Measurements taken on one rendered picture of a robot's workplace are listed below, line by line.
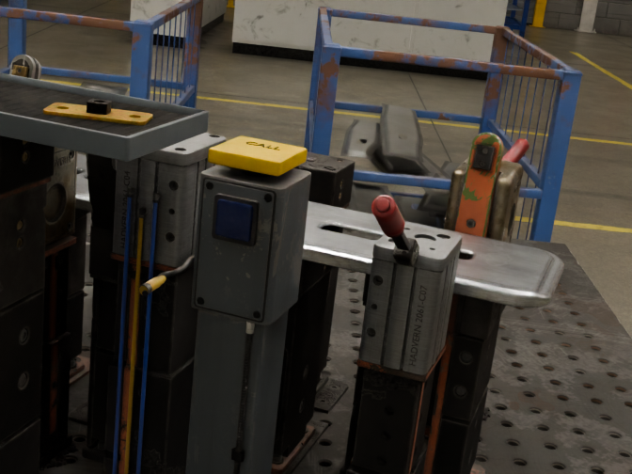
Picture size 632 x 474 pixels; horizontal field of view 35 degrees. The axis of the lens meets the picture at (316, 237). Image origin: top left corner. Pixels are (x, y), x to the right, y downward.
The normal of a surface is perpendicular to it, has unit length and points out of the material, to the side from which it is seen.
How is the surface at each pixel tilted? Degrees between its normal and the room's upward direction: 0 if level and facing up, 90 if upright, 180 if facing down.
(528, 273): 0
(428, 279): 90
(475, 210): 78
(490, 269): 0
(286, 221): 90
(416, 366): 90
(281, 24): 90
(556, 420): 0
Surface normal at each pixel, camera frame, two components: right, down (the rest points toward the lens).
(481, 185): -0.31, 0.06
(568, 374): 0.11, -0.94
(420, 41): 0.00, 0.31
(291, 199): 0.93, 0.20
